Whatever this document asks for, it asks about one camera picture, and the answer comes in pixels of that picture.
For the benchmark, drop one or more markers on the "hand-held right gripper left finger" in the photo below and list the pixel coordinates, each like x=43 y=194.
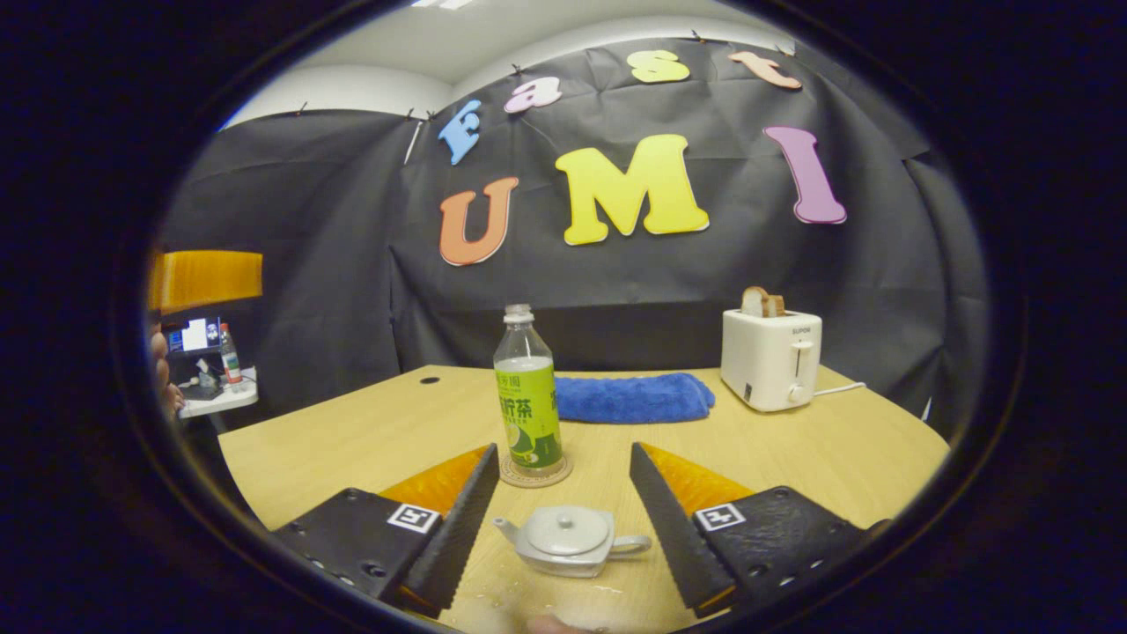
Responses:
x=458 y=528

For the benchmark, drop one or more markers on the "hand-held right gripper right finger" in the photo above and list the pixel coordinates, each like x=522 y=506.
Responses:
x=678 y=537

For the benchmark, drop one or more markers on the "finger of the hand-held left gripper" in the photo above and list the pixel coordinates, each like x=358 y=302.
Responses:
x=207 y=280

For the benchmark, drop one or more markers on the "round woven coaster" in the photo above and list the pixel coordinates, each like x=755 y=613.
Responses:
x=556 y=479

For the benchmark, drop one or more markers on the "white ceramic teacup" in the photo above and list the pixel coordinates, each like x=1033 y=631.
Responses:
x=563 y=565

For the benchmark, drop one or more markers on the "green label water bottle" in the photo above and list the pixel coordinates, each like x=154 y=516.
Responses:
x=528 y=414

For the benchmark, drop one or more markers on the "small red label bottle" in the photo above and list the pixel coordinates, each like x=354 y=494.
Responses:
x=231 y=357

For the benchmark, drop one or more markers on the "computer monitor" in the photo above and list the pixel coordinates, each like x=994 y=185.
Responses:
x=195 y=335

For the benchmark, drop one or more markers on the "white side table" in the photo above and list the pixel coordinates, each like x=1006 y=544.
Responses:
x=224 y=401

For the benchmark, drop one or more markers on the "blue towel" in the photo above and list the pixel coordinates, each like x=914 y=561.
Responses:
x=634 y=398

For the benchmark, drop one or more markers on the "black backdrop cloth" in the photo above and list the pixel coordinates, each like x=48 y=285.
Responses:
x=352 y=264

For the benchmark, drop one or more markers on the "white toaster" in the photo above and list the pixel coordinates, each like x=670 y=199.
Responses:
x=770 y=361

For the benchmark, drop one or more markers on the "ceiling light panel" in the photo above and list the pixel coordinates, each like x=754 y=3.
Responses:
x=445 y=3

